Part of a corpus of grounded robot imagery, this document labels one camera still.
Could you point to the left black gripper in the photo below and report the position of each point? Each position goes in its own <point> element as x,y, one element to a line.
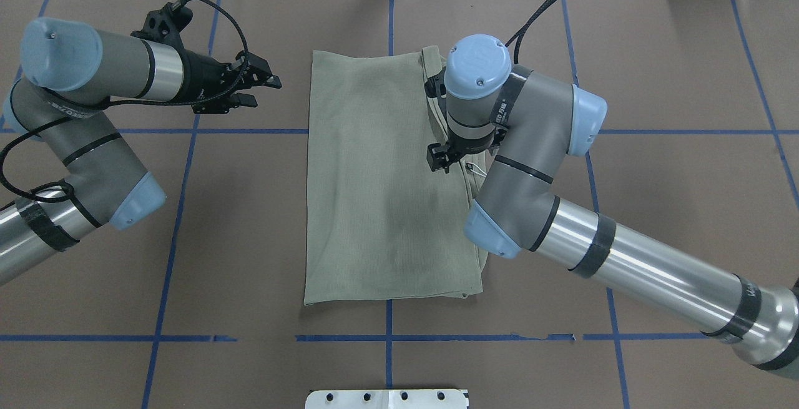
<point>201,76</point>

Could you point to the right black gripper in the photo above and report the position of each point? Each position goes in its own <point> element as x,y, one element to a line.
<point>439,155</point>

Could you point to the olive green long-sleeve shirt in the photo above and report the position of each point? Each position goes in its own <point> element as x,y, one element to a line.
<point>380,224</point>

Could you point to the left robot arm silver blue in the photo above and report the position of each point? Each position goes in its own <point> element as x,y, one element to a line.
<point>71,74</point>

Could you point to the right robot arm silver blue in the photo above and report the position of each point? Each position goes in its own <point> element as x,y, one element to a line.
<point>531,123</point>

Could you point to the white shirt hang tag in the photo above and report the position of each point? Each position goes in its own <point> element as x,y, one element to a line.
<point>475,169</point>

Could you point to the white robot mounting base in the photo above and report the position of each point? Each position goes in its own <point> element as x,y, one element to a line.
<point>389,398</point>

